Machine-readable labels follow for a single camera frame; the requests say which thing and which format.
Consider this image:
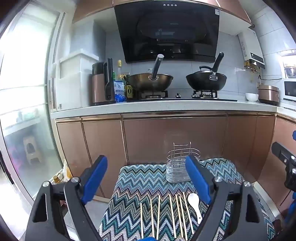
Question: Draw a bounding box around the copper rice cooker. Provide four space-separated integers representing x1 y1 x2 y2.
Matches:
258 85 280 106

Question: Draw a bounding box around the metal bowl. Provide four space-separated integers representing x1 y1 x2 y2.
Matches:
284 66 296 78

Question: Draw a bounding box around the white ceramic spoon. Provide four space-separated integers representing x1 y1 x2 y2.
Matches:
188 193 203 225

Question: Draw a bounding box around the black wok lid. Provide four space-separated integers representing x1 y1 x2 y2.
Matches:
191 65 223 77

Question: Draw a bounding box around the black wok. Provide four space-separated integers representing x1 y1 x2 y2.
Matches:
186 52 227 91

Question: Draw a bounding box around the bronze wok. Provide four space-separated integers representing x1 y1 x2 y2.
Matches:
127 54 174 91

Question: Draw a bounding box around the wooden chopstick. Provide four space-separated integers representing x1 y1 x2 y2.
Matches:
149 199 155 237
179 197 188 240
156 195 161 240
183 192 195 235
140 203 144 239
175 194 184 239
168 194 177 239

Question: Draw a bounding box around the clear bottle yellow cap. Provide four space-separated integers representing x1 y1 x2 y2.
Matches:
116 60 123 82

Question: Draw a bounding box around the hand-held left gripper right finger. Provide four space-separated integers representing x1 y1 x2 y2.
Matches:
185 155 270 241

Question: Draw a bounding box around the person's right hand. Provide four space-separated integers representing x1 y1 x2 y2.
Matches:
287 192 296 223

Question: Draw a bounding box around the black range hood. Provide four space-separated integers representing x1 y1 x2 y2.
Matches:
114 3 220 63

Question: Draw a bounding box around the blue seasoning packet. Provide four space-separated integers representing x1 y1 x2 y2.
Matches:
113 81 127 103

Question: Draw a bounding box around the white water heater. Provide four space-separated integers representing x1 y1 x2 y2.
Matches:
238 29 265 70

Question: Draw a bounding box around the dark olive oil bottle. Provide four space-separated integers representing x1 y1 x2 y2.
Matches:
125 81 135 102

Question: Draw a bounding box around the beige plastic stool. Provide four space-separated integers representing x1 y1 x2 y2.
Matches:
23 136 43 165

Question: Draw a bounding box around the glass sliding door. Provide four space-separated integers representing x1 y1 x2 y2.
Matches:
0 0 65 209

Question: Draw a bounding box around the wire utensil holder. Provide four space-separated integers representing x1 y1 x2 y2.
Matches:
166 141 201 183

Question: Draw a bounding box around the white microwave oven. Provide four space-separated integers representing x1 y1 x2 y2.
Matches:
282 78 296 101

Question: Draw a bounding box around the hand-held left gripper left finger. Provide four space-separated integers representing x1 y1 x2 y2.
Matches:
25 155 108 241

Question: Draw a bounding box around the zigzag knitted cloth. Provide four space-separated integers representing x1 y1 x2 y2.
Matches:
98 158 275 241

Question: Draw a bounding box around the black gas stove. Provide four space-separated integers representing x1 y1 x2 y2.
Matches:
138 90 238 102

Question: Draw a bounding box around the white plastic storage box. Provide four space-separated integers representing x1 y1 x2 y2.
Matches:
56 71 93 110

